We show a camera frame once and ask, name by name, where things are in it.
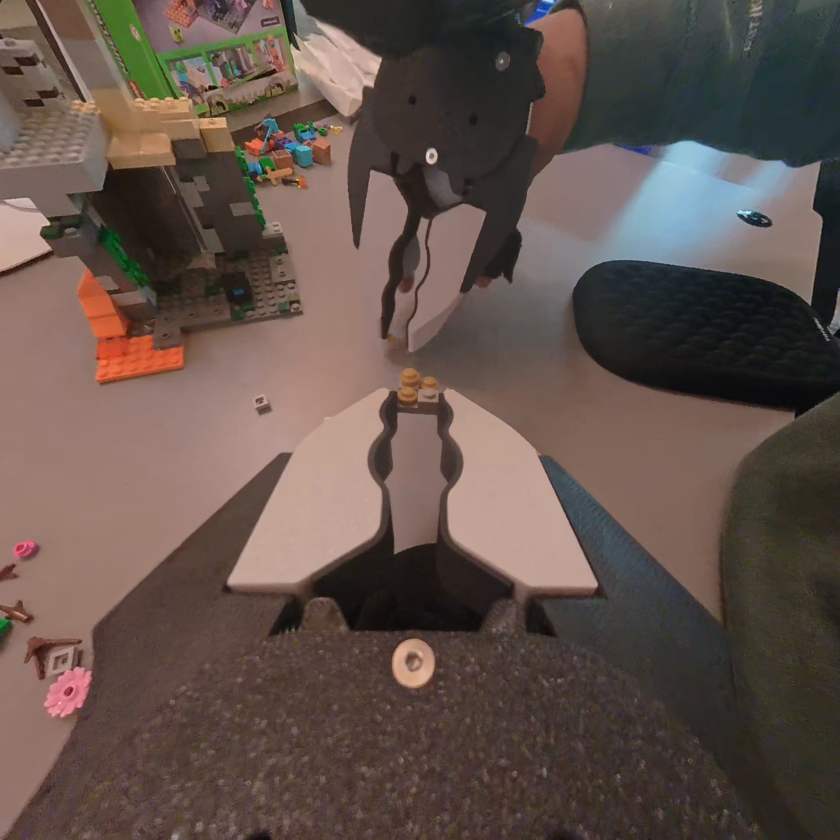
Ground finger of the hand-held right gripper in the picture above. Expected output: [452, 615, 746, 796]
[381, 187, 424, 342]
[407, 209, 485, 355]

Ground white crumpled paper bag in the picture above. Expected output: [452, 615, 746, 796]
[295, 20, 385, 120]

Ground pile of colourful toy bricks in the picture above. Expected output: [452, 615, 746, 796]
[243, 117, 343, 191]

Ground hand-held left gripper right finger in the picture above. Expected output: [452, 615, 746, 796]
[436, 387, 600, 601]

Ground toy brick cave model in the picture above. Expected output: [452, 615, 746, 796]
[0, 36, 304, 385]

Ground person's black pants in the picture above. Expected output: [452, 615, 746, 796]
[812, 157, 840, 319]

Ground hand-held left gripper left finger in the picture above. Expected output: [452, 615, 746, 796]
[226, 387, 396, 597]

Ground person's green sweater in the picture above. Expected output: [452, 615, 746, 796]
[721, 387, 840, 840]

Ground green toy set box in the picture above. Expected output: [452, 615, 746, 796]
[26, 0, 300, 119]

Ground large pink flower brick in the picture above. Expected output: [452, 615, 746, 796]
[43, 666, 93, 718]

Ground grey desk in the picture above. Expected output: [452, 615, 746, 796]
[0, 85, 829, 821]

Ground white cardboard sheet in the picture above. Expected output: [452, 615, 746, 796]
[0, 200, 55, 275]

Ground person's right hand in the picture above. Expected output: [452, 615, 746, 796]
[298, 0, 584, 287]

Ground small grey and tan brick assembly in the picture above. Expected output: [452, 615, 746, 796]
[395, 367, 447, 414]

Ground black quilted wrist rest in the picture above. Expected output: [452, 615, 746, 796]
[572, 259, 840, 411]

